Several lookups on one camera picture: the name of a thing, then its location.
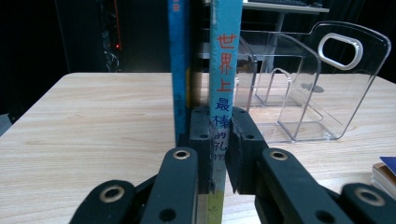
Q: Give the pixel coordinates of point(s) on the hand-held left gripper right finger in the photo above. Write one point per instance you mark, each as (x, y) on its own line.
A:
(246, 149)

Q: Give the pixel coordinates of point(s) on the thick white book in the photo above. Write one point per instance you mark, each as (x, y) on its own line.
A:
(383, 182)

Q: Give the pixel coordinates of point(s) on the dark blue picture book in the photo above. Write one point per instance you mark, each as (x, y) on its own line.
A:
(179, 62)

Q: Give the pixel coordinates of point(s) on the clear acrylic book rack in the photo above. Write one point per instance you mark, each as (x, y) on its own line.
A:
(342, 93)

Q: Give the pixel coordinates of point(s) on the light blue green picture book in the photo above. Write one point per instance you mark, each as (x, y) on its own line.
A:
(225, 62)

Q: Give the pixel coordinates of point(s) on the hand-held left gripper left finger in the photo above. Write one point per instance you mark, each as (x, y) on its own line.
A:
(202, 149)

